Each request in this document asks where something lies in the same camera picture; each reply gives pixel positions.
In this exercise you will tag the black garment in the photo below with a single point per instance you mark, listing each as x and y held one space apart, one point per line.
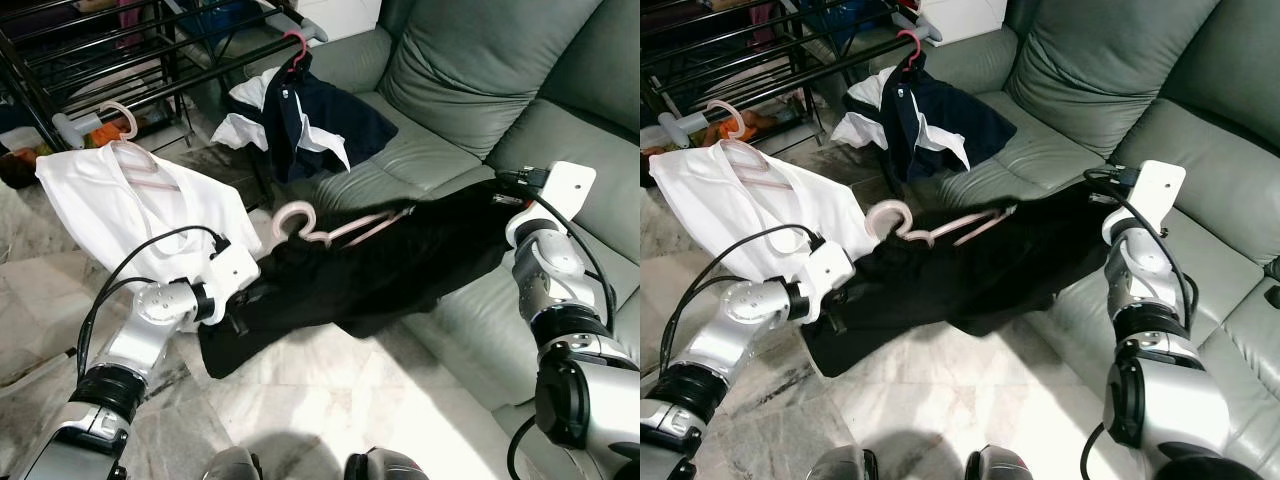
350 280
960 280

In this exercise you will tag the pink plastic clothes hanger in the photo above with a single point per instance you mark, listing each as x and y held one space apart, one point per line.
293 206
133 118
741 118
888 204

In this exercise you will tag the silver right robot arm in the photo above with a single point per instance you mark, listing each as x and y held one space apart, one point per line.
560 290
1150 290

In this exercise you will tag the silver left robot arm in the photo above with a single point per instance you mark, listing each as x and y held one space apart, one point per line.
130 340
720 340

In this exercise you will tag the red plastic clothes hanger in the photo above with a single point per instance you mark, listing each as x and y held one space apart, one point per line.
916 45
304 48

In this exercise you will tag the grey leather sofa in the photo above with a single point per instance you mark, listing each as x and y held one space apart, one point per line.
450 60
1230 200

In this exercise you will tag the grey robot left leg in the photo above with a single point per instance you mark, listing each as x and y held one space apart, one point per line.
235 465
845 465

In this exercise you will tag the navy and white shirt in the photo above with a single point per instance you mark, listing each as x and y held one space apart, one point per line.
320 125
940 120

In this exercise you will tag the black metal clothes rack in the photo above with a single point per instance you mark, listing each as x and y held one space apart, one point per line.
800 79
200 77

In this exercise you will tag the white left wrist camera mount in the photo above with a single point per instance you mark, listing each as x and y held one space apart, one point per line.
235 275
830 272

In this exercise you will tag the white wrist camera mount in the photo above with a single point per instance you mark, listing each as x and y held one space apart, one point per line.
570 195
1160 195
235 275
830 272

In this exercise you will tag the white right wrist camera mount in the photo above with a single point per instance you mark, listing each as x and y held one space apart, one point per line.
1160 195
570 195

